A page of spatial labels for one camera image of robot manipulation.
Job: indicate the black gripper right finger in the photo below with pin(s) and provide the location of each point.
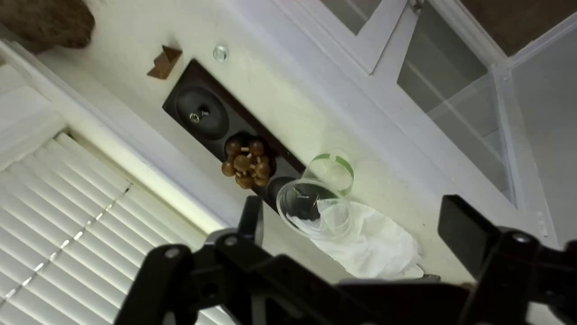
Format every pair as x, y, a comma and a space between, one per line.
515, 277

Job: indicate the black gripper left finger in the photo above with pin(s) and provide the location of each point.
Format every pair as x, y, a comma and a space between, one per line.
198, 283

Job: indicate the white window blinds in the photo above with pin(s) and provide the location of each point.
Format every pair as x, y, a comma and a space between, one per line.
72, 241

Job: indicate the white crumpled plastic bag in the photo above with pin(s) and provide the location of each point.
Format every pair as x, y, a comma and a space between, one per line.
366, 241

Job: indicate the dark wooden tray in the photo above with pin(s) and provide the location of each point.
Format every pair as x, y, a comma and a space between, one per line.
240, 124

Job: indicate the small wooden block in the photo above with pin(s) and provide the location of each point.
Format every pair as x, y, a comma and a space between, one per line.
162, 62

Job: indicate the small clear glass bead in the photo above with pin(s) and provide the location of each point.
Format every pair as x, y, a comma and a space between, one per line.
220, 53

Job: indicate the white glass-door cabinet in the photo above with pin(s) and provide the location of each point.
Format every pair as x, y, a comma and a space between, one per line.
360, 91

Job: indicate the brown woven basket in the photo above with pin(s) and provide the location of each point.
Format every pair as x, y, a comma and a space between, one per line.
45, 21

